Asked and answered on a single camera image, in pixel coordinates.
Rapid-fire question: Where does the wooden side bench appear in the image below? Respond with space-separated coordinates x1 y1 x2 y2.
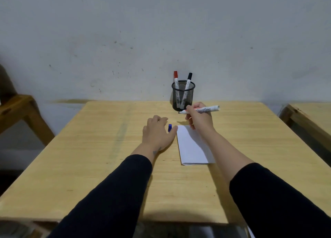
0 94 55 147

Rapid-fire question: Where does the person's right forearm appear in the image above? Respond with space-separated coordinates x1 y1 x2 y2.
203 128 331 238

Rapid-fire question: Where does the person's right hand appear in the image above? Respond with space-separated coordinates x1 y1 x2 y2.
185 102 217 135

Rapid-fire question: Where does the red capped white marker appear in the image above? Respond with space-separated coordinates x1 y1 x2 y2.
173 71 180 105

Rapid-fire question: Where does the wooden side table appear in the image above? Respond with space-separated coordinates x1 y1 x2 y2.
278 102 331 167

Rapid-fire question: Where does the white marker pen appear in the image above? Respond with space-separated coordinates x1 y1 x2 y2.
178 105 220 115

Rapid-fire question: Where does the person's left forearm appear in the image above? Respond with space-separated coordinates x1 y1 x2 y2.
47 142 163 238

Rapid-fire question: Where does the person's left hand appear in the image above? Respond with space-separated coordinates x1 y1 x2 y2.
142 115 178 152

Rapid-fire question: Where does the white folded paper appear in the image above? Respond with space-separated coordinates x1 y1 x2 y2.
176 125 216 166

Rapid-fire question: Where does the black capped white marker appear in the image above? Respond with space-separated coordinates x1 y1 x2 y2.
180 72 193 109

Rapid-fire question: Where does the black mesh pen holder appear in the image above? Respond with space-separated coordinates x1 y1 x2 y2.
171 80 196 112

